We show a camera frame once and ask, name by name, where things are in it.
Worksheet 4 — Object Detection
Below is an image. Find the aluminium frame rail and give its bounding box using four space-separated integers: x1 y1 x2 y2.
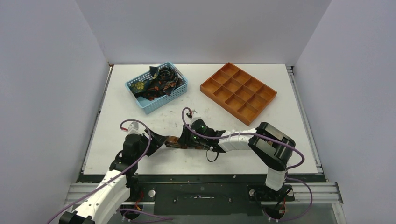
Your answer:
286 65 347 224

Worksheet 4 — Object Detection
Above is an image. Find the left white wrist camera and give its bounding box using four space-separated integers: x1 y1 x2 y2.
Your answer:
127 121 140 134

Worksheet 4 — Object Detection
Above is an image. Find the black metal base plate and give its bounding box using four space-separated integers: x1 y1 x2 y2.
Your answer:
77 174 296 217

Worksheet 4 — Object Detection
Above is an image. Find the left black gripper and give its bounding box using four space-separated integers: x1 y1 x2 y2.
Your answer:
135 128 167 161

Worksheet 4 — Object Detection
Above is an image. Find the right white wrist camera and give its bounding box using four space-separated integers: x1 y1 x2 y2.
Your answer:
186 110 198 121

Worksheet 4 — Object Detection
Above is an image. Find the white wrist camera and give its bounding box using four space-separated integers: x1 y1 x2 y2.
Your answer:
186 110 198 121
127 121 140 134

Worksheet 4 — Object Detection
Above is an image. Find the black tie with orange swirls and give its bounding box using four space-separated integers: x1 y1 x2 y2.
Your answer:
142 66 183 101

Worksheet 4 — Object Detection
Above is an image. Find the light blue plastic basket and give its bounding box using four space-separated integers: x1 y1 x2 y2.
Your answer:
125 62 188 114

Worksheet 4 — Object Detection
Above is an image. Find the dark tie with yellow flowers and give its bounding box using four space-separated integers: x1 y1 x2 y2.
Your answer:
129 80 151 98

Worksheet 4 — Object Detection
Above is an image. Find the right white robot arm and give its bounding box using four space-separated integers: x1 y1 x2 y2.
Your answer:
177 119 296 200

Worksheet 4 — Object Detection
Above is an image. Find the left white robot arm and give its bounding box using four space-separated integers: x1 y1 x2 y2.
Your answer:
59 128 164 224

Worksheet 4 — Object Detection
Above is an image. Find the orange wooden compartment tray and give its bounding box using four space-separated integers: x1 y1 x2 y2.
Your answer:
200 62 277 126

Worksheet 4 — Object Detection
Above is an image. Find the orange floral necktie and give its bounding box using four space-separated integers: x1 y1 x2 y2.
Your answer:
164 136 210 150

